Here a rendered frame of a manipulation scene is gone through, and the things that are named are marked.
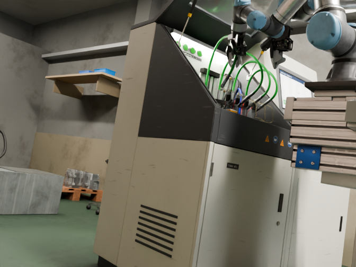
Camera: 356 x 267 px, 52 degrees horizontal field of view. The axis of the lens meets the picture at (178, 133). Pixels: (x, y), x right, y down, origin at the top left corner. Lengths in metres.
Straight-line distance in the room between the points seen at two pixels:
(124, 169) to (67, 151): 4.68
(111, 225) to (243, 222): 0.78
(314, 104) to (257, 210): 0.71
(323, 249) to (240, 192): 0.92
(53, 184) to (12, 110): 3.92
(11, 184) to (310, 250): 2.55
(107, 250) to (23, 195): 1.65
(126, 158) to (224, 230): 0.73
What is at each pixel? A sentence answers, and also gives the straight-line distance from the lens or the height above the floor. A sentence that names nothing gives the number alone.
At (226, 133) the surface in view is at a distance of 1.71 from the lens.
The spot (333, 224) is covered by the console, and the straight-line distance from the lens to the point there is 2.64.
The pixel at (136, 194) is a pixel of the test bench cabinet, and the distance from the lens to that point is 2.03.
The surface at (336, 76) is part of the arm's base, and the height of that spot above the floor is 1.07.
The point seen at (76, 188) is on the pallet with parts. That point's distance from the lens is 5.15.
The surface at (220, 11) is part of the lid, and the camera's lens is 2.29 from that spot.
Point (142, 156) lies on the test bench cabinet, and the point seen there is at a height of 0.69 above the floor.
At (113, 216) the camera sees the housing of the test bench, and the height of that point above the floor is 0.31.
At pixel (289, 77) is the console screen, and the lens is 2.70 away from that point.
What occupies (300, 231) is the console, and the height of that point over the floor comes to 0.40.
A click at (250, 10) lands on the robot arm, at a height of 1.38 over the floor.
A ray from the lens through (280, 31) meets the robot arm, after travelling 1.83.
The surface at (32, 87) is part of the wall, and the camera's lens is 7.80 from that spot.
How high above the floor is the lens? 0.66
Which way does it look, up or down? 5 degrees up
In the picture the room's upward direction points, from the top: 9 degrees clockwise
